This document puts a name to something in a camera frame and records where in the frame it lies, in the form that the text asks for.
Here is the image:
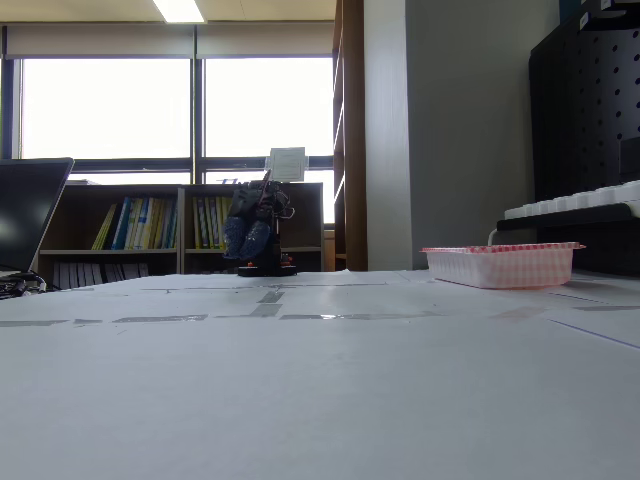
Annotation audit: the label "pink checkered tray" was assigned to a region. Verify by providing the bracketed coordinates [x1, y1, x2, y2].
[419, 241, 587, 290]

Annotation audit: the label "white paper sign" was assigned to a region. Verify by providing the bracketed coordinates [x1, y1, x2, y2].
[264, 146, 310, 183]

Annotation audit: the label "low wooden bookshelf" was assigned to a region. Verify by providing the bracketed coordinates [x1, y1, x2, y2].
[37, 181, 325, 291]

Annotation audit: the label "grey tape strip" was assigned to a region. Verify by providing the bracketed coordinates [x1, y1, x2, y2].
[278, 311, 445, 322]
[214, 290, 286, 320]
[0, 319, 70, 329]
[73, 313, 210, 326]

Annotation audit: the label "row of blue yellow books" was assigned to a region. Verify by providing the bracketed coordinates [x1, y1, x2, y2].
[111, 196, 179, 251]

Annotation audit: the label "tall brown wooden shelf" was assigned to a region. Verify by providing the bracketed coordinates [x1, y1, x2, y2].
[331, 0, 370, 273]

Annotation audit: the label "leaning yellow book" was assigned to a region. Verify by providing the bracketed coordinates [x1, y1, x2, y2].
[91, 203, 118, 251]

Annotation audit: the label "white binders row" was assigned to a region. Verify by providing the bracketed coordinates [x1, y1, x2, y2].
[51, 261, 150, 291]

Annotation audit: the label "beige roller blind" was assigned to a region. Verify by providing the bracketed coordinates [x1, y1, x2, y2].
[195, 22, 335, 58]
[3, 24, 196, 60]

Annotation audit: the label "ceiling light panel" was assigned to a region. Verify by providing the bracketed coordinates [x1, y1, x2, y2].
[152, 0, 206, 24]

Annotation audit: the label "dark laptop screen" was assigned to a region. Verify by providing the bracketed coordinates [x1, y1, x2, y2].
[0, 157, 76, 275]

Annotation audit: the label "black monitor stand shelf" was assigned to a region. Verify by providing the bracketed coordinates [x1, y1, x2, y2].
[495, 202, 640, 233]

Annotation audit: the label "white keyboard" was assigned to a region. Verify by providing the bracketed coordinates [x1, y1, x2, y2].
[503, 180, 640, 221]

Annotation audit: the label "black pegboard panel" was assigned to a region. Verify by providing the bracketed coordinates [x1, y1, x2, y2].
[528, 19, 640, 279]

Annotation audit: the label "dark storage box with labels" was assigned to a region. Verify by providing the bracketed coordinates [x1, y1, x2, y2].
[558, 0, 640, 32]

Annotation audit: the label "red robot servo cable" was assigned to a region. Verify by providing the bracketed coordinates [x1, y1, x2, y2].
[258, 169, 298, 222]

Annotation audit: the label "tangled desk cables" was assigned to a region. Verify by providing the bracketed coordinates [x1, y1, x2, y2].
[0, 271, 49, 300]

